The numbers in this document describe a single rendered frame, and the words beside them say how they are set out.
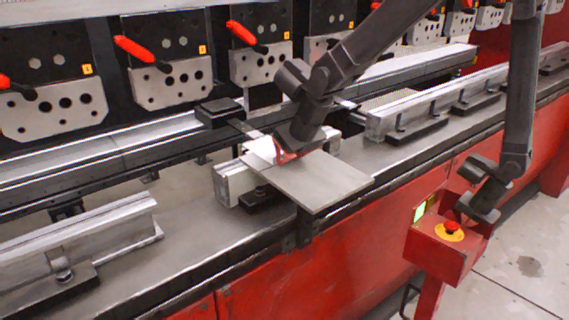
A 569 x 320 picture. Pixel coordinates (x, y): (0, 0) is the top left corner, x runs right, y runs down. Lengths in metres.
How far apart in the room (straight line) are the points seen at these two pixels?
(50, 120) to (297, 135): 0.43
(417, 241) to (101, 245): 0.77
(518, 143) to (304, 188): 0.52
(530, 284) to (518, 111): 1.38
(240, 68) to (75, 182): 0.51
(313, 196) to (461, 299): 1.39
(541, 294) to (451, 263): 1.20
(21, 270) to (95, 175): 0.32
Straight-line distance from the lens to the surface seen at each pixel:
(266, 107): 0.90
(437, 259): 1.08
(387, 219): 1.27
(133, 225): 0.83
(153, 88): 0.71
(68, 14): 0.66
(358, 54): 0.64
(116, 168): 1.05
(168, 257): 0.83
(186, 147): 1.10
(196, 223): 0.89
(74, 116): 0.68
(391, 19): 0.61
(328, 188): 0.77
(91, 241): 0.82
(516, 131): 1.01
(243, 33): 0.72
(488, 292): 2.12
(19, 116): 0.67
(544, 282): 2.31
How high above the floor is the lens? 1.43
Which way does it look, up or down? 31 degrees down
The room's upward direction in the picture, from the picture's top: straight up
